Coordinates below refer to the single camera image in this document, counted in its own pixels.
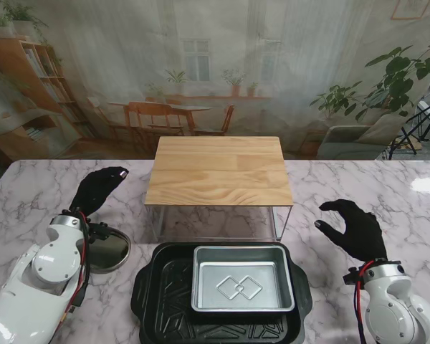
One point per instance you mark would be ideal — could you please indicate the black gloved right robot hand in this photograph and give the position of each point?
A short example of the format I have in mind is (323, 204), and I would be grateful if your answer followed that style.
(363, 233)

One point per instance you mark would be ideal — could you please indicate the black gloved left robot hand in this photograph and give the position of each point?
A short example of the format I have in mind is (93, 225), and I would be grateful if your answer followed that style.
(91, 191)

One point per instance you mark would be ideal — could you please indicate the oval stainless steel plate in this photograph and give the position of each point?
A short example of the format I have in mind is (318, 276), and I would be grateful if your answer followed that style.
(109, 252)

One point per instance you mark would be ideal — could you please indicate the black patterned baking tray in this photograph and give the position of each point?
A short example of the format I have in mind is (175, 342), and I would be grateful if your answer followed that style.
(168, 286)

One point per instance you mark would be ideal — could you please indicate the silver rectangular baking tray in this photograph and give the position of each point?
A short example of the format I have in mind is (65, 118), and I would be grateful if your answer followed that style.
(240, 283)

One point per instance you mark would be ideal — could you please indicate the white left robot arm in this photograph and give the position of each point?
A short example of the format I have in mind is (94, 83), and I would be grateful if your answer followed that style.
(48, 267)

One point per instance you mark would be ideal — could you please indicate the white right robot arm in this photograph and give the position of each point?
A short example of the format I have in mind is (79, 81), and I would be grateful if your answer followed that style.
(388, 315)

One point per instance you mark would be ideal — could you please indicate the wooden shelf with metal legs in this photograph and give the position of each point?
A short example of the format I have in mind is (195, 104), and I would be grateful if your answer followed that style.
(218, 172)

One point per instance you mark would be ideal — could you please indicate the printed room backdrop curtain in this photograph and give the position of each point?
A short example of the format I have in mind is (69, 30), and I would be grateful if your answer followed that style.
(129, 71)

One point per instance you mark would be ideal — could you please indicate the black tripod stand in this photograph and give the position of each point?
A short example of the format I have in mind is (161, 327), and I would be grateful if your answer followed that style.
(421, 120)

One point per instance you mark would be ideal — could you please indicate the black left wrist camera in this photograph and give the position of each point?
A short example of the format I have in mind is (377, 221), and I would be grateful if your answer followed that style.
(98, 232)

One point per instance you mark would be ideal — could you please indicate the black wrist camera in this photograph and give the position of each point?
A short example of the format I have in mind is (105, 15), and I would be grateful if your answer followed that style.
(351, 276)
(98, 232)

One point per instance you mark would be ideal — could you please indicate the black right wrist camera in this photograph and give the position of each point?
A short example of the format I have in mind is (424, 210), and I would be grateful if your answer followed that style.
(351, 276)

